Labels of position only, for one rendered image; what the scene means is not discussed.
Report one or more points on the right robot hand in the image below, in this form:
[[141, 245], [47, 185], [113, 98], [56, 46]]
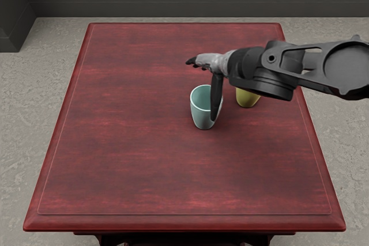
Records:
[[217, 62]]

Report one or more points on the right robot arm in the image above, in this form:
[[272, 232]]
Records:
[[302, 64]]

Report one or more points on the yellow cup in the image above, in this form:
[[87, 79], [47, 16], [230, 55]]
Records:
[[245, 99]]

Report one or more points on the light teal cup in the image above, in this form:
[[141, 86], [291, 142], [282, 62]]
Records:
[[201, 116]]

